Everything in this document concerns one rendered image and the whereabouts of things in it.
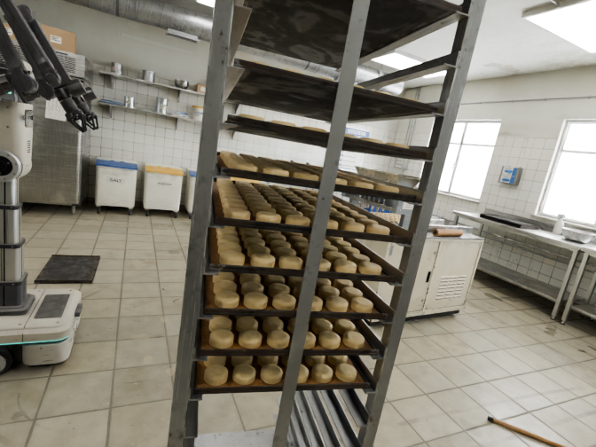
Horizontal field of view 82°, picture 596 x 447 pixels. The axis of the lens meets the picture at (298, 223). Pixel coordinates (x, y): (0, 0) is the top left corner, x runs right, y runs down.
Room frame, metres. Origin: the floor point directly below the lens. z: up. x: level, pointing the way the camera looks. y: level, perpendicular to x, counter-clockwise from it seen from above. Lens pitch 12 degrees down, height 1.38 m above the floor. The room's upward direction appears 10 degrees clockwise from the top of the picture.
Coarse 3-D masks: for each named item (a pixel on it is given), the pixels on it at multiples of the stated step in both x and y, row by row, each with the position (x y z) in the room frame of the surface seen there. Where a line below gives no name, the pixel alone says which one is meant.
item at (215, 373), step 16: (208, 368) 0.67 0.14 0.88; (224, 368) 0.68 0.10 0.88; (240, 368) 0.69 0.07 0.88; (256, 368) 0.72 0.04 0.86; (272, 368) 0.71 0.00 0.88; (304, 368) 0.73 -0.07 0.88; (320, 368) 0.74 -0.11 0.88; (336, 368) 0.75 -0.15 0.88; (352, 368) 0.76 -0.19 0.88; (208, 384) 0.64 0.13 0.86; (224, 384) 0.65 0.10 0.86; (240, 384) 0.66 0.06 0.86; (256, 384) 0.67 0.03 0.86; (272, 384) 0.68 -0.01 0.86; (304, 384) 0.70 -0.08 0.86
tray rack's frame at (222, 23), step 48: (480, 0) 0.72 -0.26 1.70; (336, 96) 0.66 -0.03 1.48; (336, 144) 0.66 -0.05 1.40; (432, 144) 0.73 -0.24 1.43; (432, 192) 0.72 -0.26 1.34; (192, 240) 0.59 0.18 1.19; (192, 288) 0.59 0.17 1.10; (192, 336) 0.59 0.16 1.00; (384, 336) 0.73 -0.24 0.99; (288, 384) 0.66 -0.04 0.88; (384, 384) 0.72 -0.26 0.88; (240, 432) 1.28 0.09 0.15
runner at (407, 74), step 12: (432, 60) 0.79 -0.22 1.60; (444, 60) 0.75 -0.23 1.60; (456, 60) 0.72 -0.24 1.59; (396, 72) 0.93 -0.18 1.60; (408, 72) 0.88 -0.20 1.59; (420, 72) 0.79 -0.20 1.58; (432, 72) 0.77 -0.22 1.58; (360, 84) 1.13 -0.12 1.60; (372, 84) 0.99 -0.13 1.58; (384, 84) 0.96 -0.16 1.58
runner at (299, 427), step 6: (294, 402) 1.17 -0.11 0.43; (294, 408) 1.16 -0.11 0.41; (294, 414) 1.13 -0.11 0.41; (300, 414) 1.10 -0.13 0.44; (294, 420) 1.10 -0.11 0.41; (300, 420) 1.09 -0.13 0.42; (294, 426) 1.07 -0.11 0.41; (300, 426) 1.08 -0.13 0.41; (300, 432) 1.05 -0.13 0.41; (306, 432) 1.02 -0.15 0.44; (300, 438) 1.02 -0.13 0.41; (306, 438) 1.01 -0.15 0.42; (300, 444) 1.00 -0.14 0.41; (306, 444) 1.00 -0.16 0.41
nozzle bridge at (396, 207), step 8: (344, 192) 3.25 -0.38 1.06; (352, 200) 3.31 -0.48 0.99; (360, 200) 3.09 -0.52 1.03; (368, 200) 3.00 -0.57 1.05; (376, 200) 2.99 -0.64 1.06; (392, 200) 2.83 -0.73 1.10; (400, 200) 2.68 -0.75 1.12; (384, 208) 2.82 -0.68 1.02; (392, 208) 2.70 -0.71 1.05; (400, 208) 2.69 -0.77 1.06; (408, 208) 2.73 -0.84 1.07; (408, 216) 2.75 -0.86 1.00; (400, 224) 2.74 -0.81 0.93; (408, 224) 2.76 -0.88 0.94
